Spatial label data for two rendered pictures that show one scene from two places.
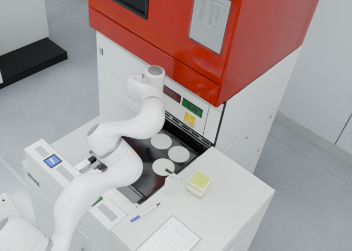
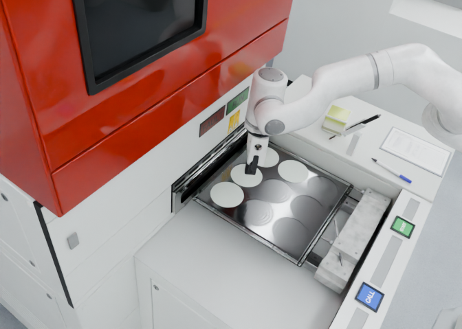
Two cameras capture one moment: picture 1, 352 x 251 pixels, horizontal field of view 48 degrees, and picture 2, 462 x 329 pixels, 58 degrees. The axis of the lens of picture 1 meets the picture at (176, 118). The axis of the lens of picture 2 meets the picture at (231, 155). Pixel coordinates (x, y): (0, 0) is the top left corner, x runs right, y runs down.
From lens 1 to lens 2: 181 cm
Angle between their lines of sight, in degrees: 66
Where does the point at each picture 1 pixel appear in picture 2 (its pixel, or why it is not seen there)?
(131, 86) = (317, 103)
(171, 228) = (397, 148)
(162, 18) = not seen: outside the picture
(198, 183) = (344, 114)
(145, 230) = (412, 169)
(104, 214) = (414, 212)
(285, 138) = not seen: hidden behind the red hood
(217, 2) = not seen: outside the picture
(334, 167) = not seen: hidden behind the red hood
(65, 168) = (372, 273)
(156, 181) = (319, 176)
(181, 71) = (250, 55)
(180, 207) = (365, 142)
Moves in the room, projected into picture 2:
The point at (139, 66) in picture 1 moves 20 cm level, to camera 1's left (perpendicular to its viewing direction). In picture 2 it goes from (159, 152) to (150, 218)
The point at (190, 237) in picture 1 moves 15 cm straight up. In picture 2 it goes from (397, 134) to (414, 99)
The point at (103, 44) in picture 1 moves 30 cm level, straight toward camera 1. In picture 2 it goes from (75, 219) to (216, 199)
